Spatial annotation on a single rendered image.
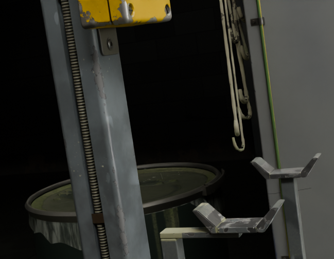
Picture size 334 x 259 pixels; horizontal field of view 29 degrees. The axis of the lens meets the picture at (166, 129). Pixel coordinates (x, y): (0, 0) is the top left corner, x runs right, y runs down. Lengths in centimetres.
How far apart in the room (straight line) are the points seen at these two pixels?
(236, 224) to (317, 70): 58
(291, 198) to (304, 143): 38
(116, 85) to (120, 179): 10
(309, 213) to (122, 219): 53
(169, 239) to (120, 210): 12
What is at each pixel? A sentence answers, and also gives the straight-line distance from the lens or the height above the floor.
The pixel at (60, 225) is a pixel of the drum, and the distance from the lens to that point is 169.
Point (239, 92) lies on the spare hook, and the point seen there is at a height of 116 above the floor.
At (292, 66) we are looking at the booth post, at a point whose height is 120.
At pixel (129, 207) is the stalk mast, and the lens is 73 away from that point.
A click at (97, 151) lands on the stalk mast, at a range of 70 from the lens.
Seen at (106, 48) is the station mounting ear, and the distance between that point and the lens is 70.
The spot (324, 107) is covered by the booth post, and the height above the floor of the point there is 112.
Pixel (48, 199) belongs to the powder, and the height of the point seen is 86.
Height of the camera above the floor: 126
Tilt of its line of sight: 7 degrees down
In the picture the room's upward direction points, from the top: 8 degrees counter-clockwise
